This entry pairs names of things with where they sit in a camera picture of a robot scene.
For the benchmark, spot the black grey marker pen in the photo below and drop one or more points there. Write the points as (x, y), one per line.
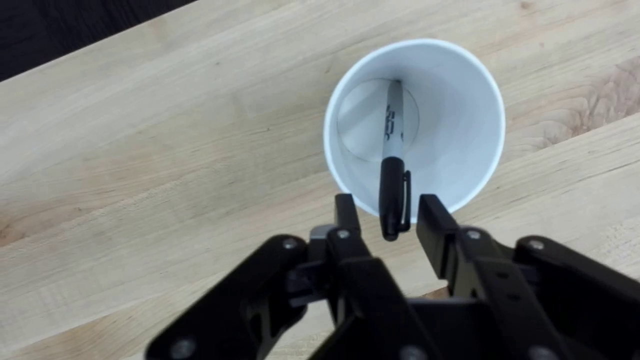
(395, 178)

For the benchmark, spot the brown white paper cup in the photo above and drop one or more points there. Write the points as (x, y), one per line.
(454, 122)

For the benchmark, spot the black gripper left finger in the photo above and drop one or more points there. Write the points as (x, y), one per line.
(250, 308)

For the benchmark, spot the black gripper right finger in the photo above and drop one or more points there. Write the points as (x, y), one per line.
(546, 301)

